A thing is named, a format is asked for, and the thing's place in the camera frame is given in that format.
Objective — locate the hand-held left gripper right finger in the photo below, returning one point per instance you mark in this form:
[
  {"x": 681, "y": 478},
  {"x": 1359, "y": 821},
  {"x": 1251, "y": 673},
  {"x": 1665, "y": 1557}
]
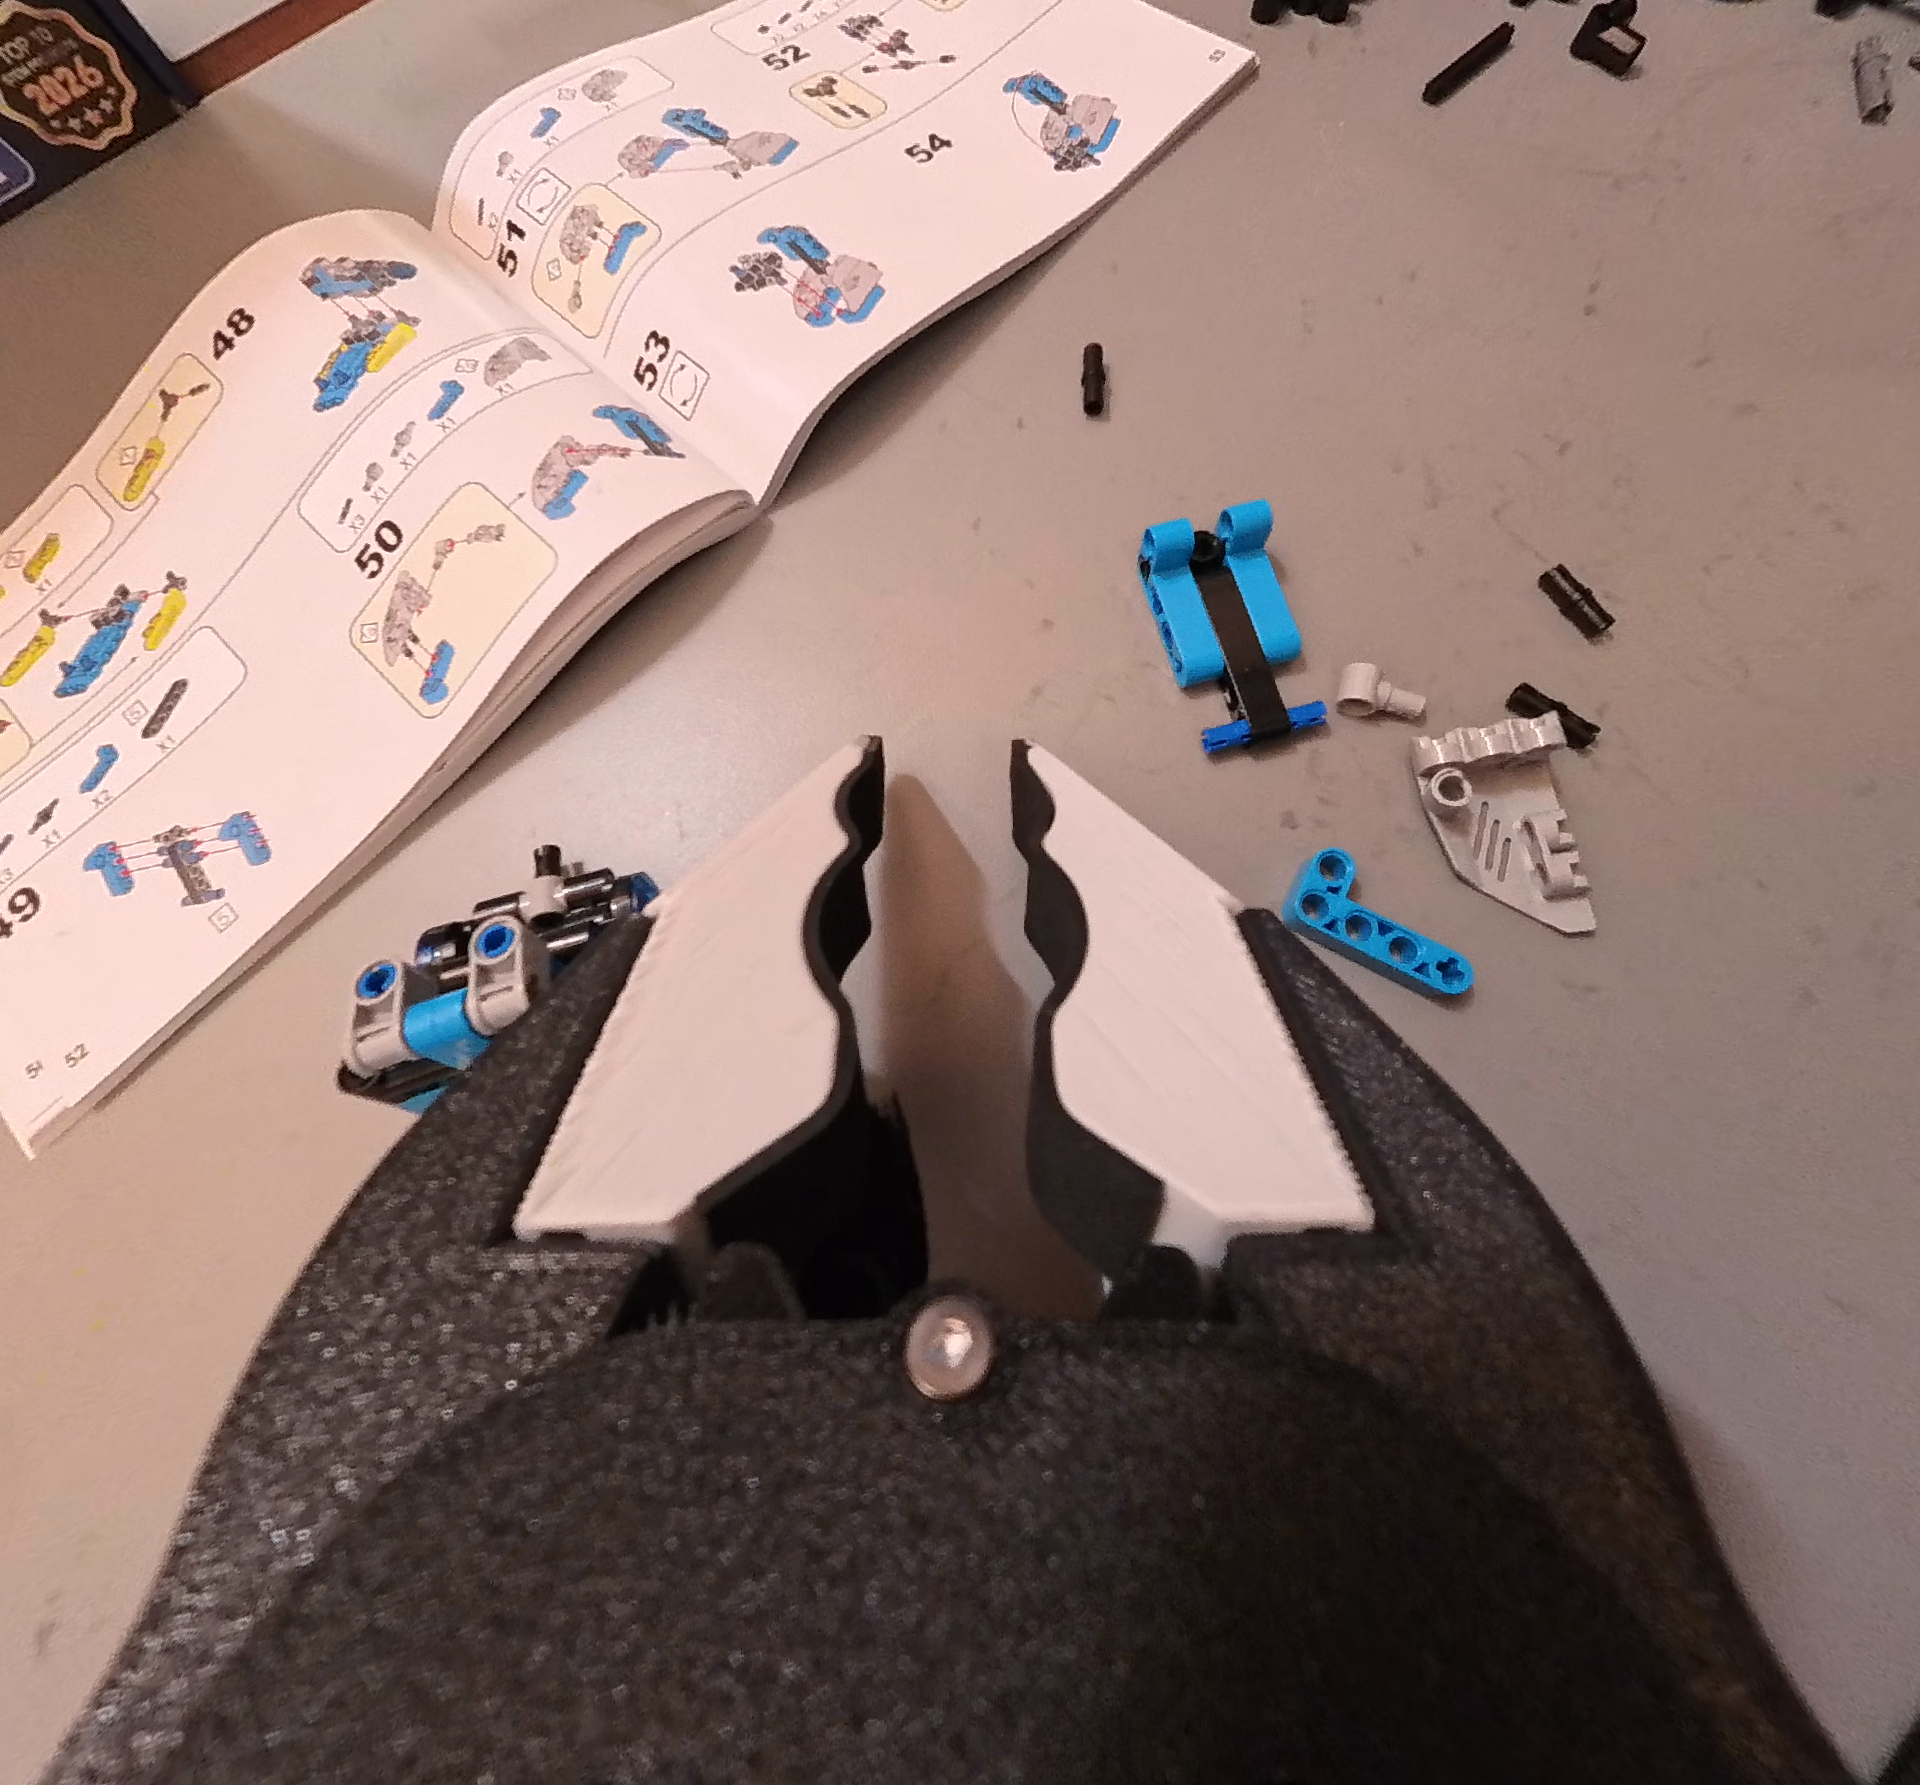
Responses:
[{"x": 1200, "y": 1049}]

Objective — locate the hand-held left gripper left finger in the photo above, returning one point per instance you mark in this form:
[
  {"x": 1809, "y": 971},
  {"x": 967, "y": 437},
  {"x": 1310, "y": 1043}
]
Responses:
[{"x": 688, "y": 1049}]

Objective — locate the blue L-shaped brick beam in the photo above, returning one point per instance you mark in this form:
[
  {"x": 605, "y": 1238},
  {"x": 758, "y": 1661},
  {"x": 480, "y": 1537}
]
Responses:
[{"x": 1373, "y": 922}]

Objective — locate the grey wedge brick panel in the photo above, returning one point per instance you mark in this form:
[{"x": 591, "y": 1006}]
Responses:
[{"x": 1515, "y": 839}]

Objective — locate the light grey brick pin connector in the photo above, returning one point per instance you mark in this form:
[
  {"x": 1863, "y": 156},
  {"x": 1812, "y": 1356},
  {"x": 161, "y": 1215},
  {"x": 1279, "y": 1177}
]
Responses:
[{"x": 1365, "y": 687}]

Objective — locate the small black brick pin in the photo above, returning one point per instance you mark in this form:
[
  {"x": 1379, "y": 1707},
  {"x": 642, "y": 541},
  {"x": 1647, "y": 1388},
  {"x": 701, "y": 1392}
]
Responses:
[
  {"x": 1094, "y": 378},
  {"x": 1574, "y": 600},
  {"x": 1553, "y": 712}
]

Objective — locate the dark grey brick axle pin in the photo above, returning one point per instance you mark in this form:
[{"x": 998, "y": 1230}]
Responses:
[{"x": 1870, "y": 81}]

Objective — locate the grey desk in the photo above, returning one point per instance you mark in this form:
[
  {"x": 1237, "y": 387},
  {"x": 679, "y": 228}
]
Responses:
[{"x": 1501, "y": 315}]

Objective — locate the blue yellow toy vehicle assembly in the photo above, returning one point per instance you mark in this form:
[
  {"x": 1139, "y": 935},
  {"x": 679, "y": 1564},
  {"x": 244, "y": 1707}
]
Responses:
[{"x": 434, "y": 1021}]

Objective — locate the open instruction booklet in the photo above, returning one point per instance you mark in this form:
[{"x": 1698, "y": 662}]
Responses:
[{"x": 600, "y": 389}]

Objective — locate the black brick pin connector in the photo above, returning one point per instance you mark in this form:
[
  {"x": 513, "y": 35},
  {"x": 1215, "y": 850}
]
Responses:
[{"x": 1584, "y": 45}]

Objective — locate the dark blue toy kit box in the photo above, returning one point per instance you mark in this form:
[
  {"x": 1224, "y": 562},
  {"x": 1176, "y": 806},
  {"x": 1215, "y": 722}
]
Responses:
[{"x": 75, "y": 60}]

